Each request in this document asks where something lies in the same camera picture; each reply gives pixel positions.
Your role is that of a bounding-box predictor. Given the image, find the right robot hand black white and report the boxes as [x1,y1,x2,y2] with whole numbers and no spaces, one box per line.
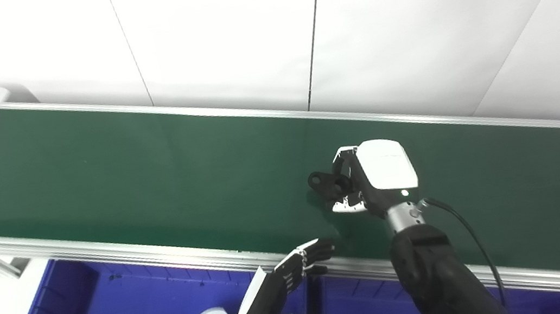
[323,134,424,226]

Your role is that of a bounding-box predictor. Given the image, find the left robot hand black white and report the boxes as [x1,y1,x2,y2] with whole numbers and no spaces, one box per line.
[217,236,345,314]

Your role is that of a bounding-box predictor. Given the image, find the black flanged machine part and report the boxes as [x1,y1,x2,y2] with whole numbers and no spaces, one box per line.
[307,167,352,205]

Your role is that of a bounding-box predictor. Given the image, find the blue bin holding black part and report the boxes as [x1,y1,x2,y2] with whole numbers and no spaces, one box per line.
[305,241,560,314]

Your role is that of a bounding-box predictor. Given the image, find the green conveyor belt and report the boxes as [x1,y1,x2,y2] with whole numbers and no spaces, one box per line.
[0,20,560,314]
[0,15,560,314]

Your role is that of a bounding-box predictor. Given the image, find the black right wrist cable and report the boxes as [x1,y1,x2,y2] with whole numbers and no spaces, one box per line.
[415,188,508,314]

